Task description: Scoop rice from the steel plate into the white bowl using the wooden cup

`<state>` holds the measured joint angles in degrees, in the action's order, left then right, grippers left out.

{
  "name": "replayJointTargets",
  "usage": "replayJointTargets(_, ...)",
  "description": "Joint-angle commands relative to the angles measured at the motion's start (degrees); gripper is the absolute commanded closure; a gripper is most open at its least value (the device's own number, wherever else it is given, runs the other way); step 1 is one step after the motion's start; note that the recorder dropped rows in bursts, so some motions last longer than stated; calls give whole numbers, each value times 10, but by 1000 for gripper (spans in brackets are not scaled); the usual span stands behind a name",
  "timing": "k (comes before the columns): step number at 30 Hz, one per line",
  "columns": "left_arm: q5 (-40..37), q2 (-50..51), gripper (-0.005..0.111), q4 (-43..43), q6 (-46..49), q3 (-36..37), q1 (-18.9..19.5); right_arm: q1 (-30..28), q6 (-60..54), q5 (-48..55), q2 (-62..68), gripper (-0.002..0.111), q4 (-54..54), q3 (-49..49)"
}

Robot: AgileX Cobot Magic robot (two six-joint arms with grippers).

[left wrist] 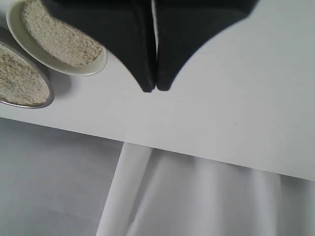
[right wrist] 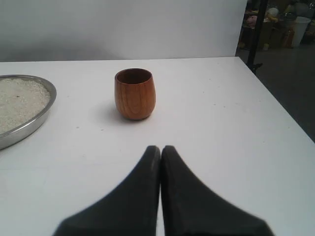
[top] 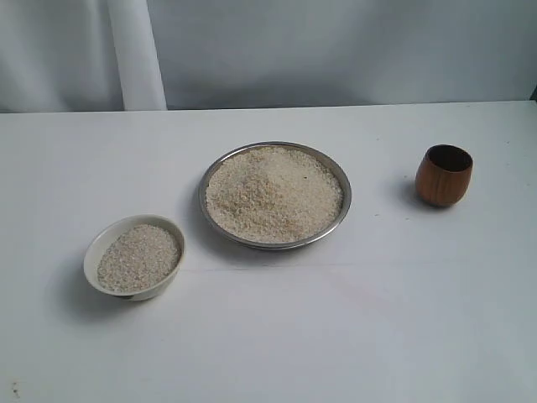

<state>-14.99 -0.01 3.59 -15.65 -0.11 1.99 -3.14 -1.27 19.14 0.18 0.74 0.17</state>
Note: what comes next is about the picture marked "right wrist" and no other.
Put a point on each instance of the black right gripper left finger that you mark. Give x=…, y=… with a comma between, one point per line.
x=130, y=209

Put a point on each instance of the black tripod stand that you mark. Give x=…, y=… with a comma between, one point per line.
x=256, y=35

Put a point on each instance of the white backdrop curtain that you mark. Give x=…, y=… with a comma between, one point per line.
x=47, y=30

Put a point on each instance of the brown wooden cup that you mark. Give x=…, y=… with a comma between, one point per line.
x=135, y=95

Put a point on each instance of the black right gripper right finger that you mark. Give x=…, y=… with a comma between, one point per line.
x=190, y=208

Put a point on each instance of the round steel rice tray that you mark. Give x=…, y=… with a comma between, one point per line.
x=25, y=102

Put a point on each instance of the white plastic bucket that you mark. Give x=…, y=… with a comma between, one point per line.
x=299, y=28

